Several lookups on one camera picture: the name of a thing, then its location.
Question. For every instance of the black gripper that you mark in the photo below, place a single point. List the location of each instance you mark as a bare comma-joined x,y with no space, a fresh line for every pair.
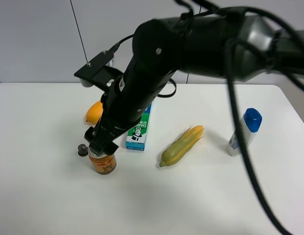
128,97

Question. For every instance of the gold red drink can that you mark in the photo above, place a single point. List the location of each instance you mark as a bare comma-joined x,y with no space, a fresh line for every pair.
102,163

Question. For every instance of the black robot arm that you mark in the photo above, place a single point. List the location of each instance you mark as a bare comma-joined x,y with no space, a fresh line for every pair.
234,43

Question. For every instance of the dark grey coffee capsule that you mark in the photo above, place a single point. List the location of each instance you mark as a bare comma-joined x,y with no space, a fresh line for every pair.
82,150

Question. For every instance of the yellow mango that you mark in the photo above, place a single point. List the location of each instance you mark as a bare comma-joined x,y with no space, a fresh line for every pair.
94,113

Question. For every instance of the green blue toothpaste box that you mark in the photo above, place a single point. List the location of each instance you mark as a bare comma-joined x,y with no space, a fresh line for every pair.
136,137

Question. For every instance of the yellow green corn cob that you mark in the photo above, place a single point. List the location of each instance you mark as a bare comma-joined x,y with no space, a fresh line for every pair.
176,151

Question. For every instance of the white blue shampoo bottle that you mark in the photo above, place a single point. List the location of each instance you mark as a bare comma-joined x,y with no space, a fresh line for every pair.
250,123

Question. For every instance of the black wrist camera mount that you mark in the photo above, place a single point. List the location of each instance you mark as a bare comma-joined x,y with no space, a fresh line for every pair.
97,73

